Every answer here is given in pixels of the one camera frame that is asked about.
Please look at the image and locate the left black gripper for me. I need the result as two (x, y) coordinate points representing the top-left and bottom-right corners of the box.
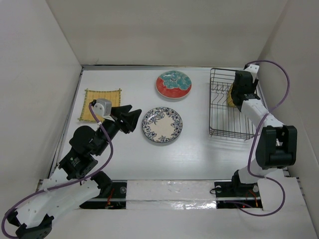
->
(95, 105), (142, 155)

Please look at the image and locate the round bamboo plate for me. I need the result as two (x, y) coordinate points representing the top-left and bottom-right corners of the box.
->
(226, 84), (236, 108)

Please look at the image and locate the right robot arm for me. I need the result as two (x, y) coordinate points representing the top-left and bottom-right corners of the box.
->
(227, 70), (298, 196)

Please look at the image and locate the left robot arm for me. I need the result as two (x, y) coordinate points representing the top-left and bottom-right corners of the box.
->
(1, 99), (142, 239)

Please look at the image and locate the blue floral white plate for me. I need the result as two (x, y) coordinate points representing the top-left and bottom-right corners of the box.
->
(142, 107), (183, 143)

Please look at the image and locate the red teal ceramic plate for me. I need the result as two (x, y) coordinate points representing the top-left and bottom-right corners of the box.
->
(155, 70), (192, 99)

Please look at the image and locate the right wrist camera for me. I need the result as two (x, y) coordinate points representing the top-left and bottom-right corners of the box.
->
(244, 64), (259, 81)

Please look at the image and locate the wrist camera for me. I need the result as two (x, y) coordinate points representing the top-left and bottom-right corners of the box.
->
(91, 99), (112, 118)
(244, 64), (259, 81)

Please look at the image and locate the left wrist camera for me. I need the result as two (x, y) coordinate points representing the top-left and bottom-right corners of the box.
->
(91, 99), (112, 118)

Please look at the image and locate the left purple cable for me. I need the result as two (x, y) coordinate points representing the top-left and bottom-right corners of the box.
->
(1, 103), (114, 237)

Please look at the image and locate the purple cable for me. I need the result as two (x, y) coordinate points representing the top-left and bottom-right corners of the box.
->
(1, 103), (114, 237)
(236, 59), (291, 216)

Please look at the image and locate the black wire dish rack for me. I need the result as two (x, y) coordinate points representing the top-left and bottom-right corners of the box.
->
(209, 68), (256, 141)

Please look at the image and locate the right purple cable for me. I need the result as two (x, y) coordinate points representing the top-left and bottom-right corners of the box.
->
(236, 59), (291, 216)

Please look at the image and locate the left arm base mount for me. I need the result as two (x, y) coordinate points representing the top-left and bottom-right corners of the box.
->
(79, 181), (127, 210)

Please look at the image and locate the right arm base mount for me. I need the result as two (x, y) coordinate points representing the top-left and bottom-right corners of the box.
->
(210, 181), (262, 209)

